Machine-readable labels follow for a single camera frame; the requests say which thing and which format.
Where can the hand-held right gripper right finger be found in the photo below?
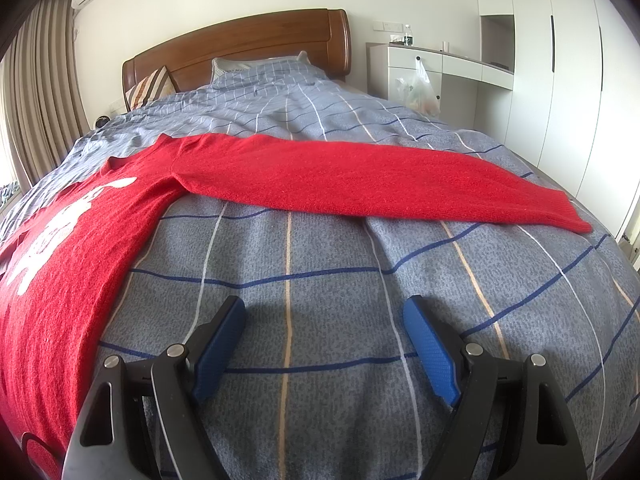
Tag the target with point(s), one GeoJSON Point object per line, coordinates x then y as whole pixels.
{"type": "Point", "coordinates": [430, 345]}

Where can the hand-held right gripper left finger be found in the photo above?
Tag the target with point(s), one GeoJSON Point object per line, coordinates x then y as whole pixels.
{"type": "Point", "coordinates": [220, 345]}

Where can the red knit sweater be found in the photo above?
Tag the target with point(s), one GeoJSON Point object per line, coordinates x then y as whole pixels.
{"type": "Point", "coordinates": [300, 170]}

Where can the blue-grey checked blanket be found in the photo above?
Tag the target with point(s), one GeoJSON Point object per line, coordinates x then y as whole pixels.
{"type": "Point", "coordinates": [350, 310]}

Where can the white plastic bag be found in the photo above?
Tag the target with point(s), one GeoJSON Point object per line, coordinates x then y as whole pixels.
{"type": "Point", "coordinates": [422, 90]}

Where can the striped pillow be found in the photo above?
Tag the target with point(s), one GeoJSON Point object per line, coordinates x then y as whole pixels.
{"type": "Point", "coordinates": [150, 87]}

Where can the blue checked pillow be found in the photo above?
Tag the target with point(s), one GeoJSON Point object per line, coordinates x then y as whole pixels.
{"type": "Point", "coordinates": [235, 67]}

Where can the white desk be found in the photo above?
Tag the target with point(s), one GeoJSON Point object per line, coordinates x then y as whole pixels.
{"type": "Point", "coordinates": [425, 60]}

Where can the white wardrobe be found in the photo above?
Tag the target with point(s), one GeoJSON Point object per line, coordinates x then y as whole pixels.
{"type": "Point", "coordinates": [575, 85]}

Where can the wooden headboard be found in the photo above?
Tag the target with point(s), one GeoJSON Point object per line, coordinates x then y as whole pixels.
{"type": "Point", "coordinates": [250, 40]}

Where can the clear plastic bottle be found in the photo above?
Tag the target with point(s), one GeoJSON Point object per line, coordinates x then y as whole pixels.
{"type": "Point", "coordinates": [408, 35]}

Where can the beige curtain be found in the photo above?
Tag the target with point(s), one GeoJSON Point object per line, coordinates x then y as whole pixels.
{"type": "Point", "coordinates": [40, 85]}

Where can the white wall switch panel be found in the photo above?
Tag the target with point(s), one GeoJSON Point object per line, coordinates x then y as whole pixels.
{"type": "Point", "coordinates": [387, 25]}

